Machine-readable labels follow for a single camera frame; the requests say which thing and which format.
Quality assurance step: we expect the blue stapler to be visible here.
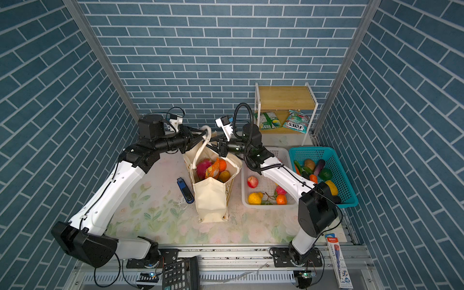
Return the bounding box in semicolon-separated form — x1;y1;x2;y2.
177;178;195;204

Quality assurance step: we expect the red apple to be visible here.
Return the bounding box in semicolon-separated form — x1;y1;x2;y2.
247;176;259;189

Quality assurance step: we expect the yellow lemon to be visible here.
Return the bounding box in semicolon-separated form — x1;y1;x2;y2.
248;192;263;205

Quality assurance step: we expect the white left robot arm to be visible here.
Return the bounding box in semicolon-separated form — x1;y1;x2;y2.
51;114;211;268

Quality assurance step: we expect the black calculator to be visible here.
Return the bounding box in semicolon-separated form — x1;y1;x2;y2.
162;256;200;290

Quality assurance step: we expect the brown potato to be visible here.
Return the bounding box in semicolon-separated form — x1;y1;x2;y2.
304;159;316;171

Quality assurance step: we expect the floral table mat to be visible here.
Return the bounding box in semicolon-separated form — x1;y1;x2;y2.
106;154;299;245

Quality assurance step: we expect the small orange fruit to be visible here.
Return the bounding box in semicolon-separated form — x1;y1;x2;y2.
275;195;288;205

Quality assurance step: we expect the teal plastic vegetable basket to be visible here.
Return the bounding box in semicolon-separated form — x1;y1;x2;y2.
289;146;358;209

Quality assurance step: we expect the aluminium corner post left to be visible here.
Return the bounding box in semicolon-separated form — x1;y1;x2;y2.
63;1;140;141

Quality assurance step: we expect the green snack bag lower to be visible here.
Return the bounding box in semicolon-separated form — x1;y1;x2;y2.
254;112;282;131

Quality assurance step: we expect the aluminium corner post right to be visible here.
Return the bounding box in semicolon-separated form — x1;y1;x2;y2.
312;0;381;138

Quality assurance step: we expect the orange carrot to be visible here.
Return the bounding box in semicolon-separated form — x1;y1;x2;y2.
309;174;319;184

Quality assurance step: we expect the teal foxs candy bag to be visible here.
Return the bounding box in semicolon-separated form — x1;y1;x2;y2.
283;110;310;133

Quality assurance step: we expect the yellow potato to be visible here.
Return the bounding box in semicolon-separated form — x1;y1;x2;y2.
218;170;231;183

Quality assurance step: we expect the white plastic fruit basket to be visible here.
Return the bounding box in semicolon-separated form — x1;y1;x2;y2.
241;165;297;210

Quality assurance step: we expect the white toothpaste box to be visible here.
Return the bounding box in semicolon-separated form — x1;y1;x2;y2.
325;234;354;290

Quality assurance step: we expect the orange pumpkin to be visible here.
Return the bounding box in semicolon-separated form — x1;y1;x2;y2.
216;158;227;172

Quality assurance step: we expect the aluminium corner post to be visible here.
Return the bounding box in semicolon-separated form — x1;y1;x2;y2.
312;0;381;138
63;1;140;141

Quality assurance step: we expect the pink dragon fruit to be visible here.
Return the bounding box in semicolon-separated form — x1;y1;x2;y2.
196;158;213;181

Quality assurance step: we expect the white wooden shelf rack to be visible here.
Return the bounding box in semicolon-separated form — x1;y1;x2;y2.
254;82;319;146

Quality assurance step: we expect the cream floral tote bag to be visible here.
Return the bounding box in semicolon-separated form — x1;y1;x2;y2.
182;125;242;223

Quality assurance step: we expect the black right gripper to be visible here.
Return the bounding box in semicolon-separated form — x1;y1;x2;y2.
204;134;253;159

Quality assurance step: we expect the green round vegetable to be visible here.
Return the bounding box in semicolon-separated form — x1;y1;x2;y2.
318;168;333;181

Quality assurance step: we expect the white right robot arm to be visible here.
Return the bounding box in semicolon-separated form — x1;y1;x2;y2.
215;119;339;256

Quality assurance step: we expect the colourful snack bag top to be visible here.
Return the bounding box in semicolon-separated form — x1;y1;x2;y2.
205;158;221;179

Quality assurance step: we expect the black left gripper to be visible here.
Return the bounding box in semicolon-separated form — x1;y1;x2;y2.
152;124;205;155

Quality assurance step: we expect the purple eggplant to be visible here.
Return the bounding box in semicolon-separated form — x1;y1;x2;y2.
314;159;326;176

